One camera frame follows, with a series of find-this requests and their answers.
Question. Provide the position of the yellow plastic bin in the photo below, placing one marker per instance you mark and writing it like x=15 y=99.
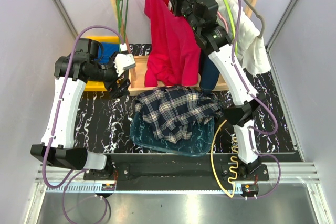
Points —
x=93 y=86

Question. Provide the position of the pink plastic hanger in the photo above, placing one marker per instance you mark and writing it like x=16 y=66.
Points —
x=223 y=20

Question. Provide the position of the lime green hanger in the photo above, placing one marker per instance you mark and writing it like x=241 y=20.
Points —
x=231 y=20

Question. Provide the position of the teal transparent basin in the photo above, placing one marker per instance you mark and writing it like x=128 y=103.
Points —
x=199 y=143

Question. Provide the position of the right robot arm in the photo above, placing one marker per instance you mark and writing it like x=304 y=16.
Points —
x=214 y=40

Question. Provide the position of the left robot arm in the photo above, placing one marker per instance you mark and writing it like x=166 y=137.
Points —
x=72 y=73

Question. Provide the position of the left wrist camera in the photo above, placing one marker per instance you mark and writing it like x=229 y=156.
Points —
x=123 y=60

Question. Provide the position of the navy denim skirt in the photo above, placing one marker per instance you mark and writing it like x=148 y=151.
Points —
x=209 y=74

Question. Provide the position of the red t-shirt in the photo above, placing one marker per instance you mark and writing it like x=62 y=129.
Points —
x=174 y=58

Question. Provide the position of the green plastic hanger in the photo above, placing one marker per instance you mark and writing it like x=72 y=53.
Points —
x=122 y=16

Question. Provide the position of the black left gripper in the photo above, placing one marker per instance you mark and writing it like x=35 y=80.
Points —
x=116 y=91

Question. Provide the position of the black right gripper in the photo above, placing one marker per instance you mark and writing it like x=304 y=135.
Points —
x=176 y=0

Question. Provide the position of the grey hanger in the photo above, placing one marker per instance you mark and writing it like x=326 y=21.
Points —
x=254 y=6

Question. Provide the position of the white quilted garment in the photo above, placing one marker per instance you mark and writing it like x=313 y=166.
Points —
x=251 y=51

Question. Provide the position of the blue folded towel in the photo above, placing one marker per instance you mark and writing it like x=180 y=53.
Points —
x=108 y=50

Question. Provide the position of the navy plaid skirt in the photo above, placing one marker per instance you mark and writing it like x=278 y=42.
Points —
x=174 y=109

